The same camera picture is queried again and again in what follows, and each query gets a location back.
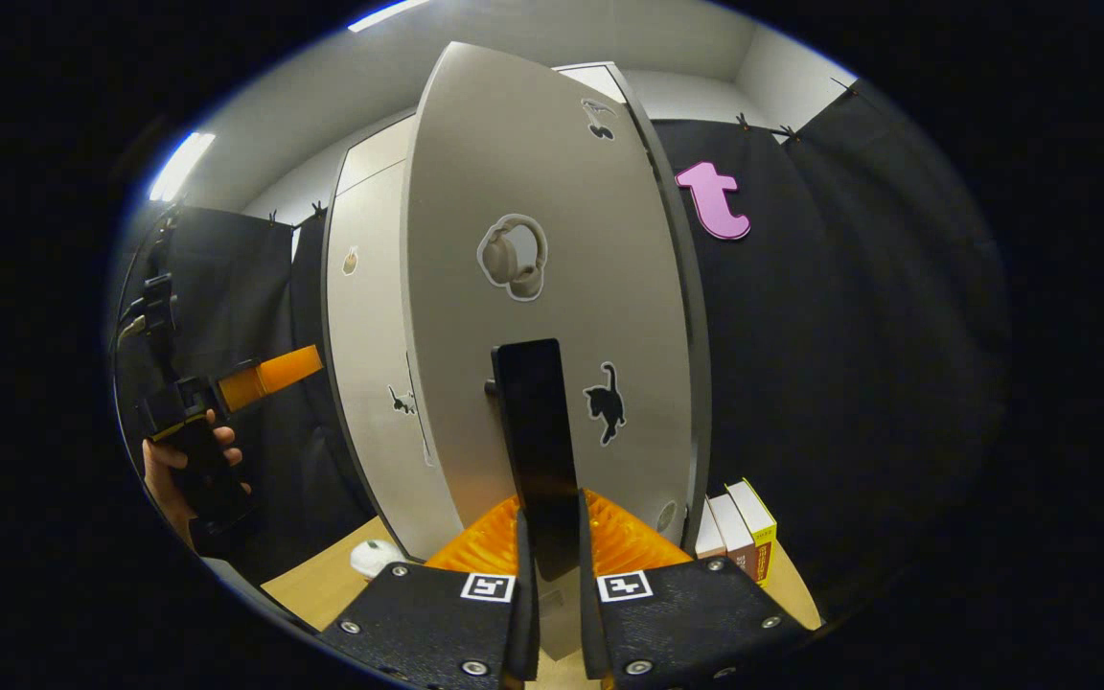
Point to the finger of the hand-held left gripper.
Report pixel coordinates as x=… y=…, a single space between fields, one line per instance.
x=274 y=379

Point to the beige cabinet door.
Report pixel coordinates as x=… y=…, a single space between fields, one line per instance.
x=370 y=316
x=514 y=163

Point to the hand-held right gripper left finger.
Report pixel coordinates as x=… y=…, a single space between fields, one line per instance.
x=525 y=613

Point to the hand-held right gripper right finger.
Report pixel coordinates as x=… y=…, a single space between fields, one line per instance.
x=590 y=613

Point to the narrow ceiling light panel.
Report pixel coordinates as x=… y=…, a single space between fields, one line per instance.
x=180 y=168

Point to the grey double-door shoe cabinet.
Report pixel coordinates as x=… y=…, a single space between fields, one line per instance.
x=696 y=316

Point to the white round object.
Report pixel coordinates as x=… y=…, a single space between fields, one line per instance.
x=377 y=559

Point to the large ceiling light panel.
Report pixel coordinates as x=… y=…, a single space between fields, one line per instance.
x=387 y=13

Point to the yellow book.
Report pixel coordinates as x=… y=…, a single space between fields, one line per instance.
x=758 y=532

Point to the white and brown book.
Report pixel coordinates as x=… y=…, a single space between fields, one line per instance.
x=708 y=537

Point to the black backdrop cloth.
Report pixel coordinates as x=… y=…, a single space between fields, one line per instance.
x=849 y=383

